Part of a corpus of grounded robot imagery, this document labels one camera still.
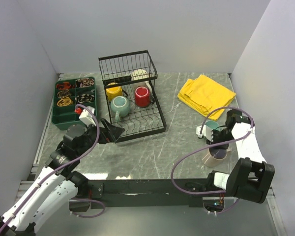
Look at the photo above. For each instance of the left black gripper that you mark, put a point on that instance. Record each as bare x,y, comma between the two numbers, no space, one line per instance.
114,132

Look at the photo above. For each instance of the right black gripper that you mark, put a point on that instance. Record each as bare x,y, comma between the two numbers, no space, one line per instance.
214,142

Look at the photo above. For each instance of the small teal cup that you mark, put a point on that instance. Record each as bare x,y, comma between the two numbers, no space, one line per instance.
212,124

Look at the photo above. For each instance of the pink mug lilac inside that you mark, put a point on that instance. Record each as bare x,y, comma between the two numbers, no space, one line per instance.
215,157

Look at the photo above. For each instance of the blue-green speckled ceramic mug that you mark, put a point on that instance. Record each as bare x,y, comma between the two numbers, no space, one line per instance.
120,106

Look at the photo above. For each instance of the yellow mug black handle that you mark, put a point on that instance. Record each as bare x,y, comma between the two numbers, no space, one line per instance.
115,91

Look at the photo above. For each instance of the red mug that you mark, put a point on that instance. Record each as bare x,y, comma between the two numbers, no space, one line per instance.
143,97

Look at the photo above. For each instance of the white floral mug green inside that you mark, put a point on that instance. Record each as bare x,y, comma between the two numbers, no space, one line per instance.
137,75

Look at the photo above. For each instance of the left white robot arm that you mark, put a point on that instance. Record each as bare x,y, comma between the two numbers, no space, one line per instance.
58,182

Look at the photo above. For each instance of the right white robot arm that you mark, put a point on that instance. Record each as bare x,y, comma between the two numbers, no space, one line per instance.
251,177

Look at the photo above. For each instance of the black beige rolled band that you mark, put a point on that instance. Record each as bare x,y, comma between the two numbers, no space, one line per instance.
84,98

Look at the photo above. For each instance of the folded yellow cloth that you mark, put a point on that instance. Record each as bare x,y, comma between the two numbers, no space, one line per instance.
204,95

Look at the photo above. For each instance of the brown white rolled band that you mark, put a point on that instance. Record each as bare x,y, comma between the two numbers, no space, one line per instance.
84,82

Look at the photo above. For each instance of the green compartment tray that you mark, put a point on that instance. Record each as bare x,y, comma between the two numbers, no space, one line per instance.
64,117

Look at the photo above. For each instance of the black yellow rolled band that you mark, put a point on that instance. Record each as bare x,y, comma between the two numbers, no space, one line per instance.
64,93

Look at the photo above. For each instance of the orange black rolled band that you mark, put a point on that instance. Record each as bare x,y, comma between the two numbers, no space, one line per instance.
64,86

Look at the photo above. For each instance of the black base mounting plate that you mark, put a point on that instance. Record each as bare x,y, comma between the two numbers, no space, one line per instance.
141,193

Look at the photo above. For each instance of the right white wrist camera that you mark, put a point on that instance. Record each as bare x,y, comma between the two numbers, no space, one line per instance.
204,131

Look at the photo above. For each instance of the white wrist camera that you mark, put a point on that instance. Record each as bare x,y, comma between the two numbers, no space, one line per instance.
84,116
204,131

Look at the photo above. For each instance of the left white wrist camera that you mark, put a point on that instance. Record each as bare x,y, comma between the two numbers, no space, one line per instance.
84,116

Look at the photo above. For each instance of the black wire dish rack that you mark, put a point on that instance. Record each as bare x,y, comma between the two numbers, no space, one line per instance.
140,122

